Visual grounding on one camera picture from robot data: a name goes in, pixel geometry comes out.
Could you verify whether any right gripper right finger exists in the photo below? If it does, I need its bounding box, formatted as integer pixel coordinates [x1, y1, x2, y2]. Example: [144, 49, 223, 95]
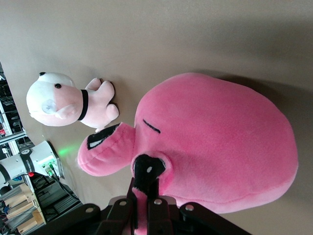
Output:
[146, 180, 174, 235]

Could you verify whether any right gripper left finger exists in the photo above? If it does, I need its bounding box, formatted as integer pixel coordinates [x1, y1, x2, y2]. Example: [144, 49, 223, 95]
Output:
[97, 177, 138, 235]

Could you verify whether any round hot pink plush toy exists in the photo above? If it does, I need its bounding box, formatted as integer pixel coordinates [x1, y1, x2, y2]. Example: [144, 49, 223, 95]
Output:
[77, 72, 300, 235]

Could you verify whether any wooden board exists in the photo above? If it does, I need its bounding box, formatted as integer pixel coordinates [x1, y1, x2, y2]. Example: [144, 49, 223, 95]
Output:
[17, 211, 47, 234]

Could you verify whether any wooden block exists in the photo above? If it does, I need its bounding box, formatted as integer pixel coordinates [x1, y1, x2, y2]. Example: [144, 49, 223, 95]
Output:
[4, 183, 35, 209]

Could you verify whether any pale pink dog plush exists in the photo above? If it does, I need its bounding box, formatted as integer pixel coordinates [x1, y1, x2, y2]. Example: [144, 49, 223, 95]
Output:
[26, 71, 120, 133]

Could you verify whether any metal storage shelf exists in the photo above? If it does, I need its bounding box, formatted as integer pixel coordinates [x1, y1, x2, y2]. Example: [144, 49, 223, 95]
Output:
[0, 62, 24, 134]

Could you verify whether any black left arm base cable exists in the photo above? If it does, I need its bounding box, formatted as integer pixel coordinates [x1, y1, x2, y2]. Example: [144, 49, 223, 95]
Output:
[47, 164, 83, 205]

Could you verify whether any aluminium frame profile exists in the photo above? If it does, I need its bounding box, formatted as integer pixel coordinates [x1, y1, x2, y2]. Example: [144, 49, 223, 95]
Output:
[0, 131, 27, 145]

